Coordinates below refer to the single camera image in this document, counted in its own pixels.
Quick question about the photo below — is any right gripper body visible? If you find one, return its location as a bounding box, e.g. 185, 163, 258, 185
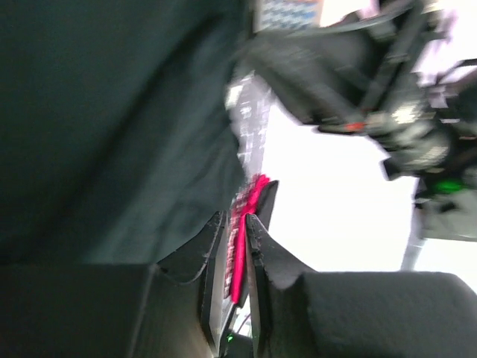
244, 1, 445, 137

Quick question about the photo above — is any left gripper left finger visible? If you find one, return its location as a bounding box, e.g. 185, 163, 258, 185
1, 212, 228, 357

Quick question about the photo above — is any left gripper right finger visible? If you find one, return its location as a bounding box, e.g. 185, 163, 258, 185
246, 215, 476, 357

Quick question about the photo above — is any black polo shirt blue logo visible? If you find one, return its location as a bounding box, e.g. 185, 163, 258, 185
1, 1, 247, 264

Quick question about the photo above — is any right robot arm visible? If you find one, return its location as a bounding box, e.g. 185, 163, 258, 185
243, 1, 476, 271

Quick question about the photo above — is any folded black t shirt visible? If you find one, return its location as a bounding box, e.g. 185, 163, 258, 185
256, 180, 279, 230

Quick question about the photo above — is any white plastic laundry basket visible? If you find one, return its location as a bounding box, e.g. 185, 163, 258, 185
253, 0, 324, 31

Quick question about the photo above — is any folded magenta t shirt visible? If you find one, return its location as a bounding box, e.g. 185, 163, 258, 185
224, 174, 271, 304

